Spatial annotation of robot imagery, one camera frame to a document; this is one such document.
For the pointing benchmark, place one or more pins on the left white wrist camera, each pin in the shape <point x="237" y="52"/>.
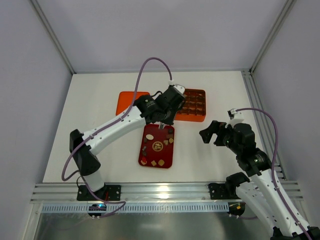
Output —
<point x="179" y="88"/>

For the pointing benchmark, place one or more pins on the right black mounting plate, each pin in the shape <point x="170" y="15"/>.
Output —
<point x="217" y="191"/>

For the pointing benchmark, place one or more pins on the orange box lid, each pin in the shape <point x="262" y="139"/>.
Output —
<point x="125" y="98"/>

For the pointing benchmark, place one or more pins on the white oval chocolate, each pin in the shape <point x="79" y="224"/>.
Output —
<point x="149" y="137"/>

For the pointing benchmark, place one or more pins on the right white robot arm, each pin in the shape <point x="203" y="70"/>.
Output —
<point x="257" y="184"/>

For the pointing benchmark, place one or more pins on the orange chocolate box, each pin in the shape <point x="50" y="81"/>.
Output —
<point x="194" y="108"/>

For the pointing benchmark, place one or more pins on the aluminium rail frame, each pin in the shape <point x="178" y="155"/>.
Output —
<point x="130" y="192"/>

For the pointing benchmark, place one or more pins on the black mounting plate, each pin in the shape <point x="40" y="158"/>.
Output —
<point x="217" y="191"/>
<point x="112" y="192"/>

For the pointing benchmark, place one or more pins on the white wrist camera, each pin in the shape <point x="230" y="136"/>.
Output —
<point x="235" y="117"/>
<point x="179" y="88"/>

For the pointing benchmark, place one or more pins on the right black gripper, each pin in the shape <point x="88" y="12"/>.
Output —
<point x="217" y="134"/>

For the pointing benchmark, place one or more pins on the metal tongs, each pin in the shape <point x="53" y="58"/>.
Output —
<point x="161" y="126"/>

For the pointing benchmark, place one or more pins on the slotted cable duct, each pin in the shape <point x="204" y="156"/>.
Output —
<point x="136" y="207"/>

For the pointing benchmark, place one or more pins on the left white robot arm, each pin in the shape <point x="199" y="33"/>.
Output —
<point x="85" y="146"/>

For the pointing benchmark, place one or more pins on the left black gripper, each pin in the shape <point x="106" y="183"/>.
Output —
<point x="167" y="116"/>

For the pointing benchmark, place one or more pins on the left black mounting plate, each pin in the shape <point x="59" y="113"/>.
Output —
<point x="112" y="192"/>

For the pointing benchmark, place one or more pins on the red lacquer tray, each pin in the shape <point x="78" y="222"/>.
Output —
<point x="156" y="149"/>

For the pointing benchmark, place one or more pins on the brown rectangular chocolate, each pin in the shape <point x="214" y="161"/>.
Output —
<point x="169" y="136"/>

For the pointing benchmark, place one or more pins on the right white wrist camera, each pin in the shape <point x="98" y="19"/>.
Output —
<point x="235" y="117"/>

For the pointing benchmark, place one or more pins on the dark small chocolate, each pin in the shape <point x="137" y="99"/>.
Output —
<point x="144" y="153"/>

